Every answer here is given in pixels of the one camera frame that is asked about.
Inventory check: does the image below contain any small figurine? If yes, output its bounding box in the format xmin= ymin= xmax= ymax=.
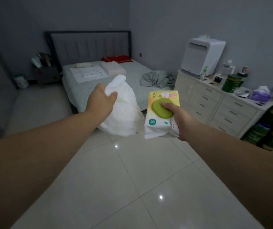
xmin=237 ymin=66 xmax=249 ymax=78

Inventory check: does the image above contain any yellow wet wipes pack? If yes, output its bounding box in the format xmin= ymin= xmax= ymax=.
xmin=144 ymin=90 xmax=181 ymax=139

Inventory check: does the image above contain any clear bottle white cap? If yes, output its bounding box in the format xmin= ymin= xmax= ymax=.
xmin=222 ymin=60 xmax=233 ymax=75

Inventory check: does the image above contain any dark grey nightstand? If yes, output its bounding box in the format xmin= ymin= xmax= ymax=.
xmin=34 ymin=65 xmax=61 ymax=84

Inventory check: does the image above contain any person's right forearm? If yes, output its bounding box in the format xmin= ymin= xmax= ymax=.
xmin=179 ymin=121 xmax=273 ymax=229

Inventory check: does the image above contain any crumpled grey blanket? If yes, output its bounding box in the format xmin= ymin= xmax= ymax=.
xmin=139 ymin=70 xmax=176 ymax=88

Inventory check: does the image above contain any white diaper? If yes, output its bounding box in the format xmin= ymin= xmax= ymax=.
xmin=98 ymin=74 xmax=144 ymax=137

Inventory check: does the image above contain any person's right hand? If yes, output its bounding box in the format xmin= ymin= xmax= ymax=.
xmin=161 ymin=102 xmax=195 ymax=142

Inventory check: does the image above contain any red embroidered pillow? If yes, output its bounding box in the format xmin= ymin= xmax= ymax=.
xmin=101 ymin=55 xmax=134 ymax=64

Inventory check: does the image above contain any cream foam pillow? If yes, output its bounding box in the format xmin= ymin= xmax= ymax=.
xmin=101 ymin=61 xmax=127 ymax=76

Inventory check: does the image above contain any person's left hand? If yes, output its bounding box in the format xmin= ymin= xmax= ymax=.
xmin=85 ymin=83 xmax=118 ymax=122

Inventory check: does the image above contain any stack of green cans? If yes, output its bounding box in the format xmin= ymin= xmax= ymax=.
xmin=241 ymin=95 xmax=273 ymax=152

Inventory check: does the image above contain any cream chest of drawers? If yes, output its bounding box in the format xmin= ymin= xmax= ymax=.
xmin=174 ymin=70 xmax=273 ymax=139

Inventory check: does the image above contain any person's left forearm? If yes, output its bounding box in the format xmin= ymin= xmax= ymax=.
xmin=0 ymin=109 xmax=103 ymax=229

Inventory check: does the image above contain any white changing mat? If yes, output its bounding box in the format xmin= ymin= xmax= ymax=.
xmin=69 ymin=65 xmax=110 ymax=83

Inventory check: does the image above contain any purple tissue pack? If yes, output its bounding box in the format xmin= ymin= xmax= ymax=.
xmin=250 ymin=86 xmax=271 ymax=103

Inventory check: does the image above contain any bed with green quilted sheet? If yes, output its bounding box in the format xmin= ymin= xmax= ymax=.
xmin=43 ymin=31 xmax=175 ymax=115

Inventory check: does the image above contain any white box appliance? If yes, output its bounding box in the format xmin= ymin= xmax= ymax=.
xmin=181 ymin=37 xmax=226 ymax=76

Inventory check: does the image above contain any green and white tube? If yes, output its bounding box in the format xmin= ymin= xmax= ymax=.
xmin=199 ymin=66 xmax=208 ymax=81

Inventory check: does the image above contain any green tin can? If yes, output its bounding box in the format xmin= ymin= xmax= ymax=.
xmin=222 ymin=73 xmax=243 ymax=93

